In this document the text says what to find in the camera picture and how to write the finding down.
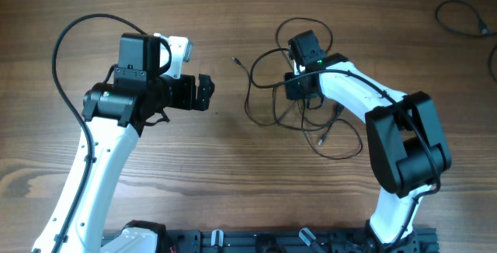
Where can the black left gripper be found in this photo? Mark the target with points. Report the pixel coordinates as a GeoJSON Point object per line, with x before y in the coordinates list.
{"type": "Point", "coordinates": [195, 92]}

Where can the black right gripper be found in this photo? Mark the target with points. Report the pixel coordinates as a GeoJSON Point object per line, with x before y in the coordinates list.
{"type": "Point", "coordinates": [294, 86]}

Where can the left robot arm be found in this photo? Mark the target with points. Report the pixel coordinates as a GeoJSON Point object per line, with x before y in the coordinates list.
{"type": "Point", "coordinates": [146, 79]}

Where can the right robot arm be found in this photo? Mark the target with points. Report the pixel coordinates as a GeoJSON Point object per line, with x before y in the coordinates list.
{"type": "Point", "coordinates": [408, 150]}

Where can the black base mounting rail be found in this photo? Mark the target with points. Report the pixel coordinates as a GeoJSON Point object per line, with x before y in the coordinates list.
{"type": "Point", "coordinates": [347, 240]}

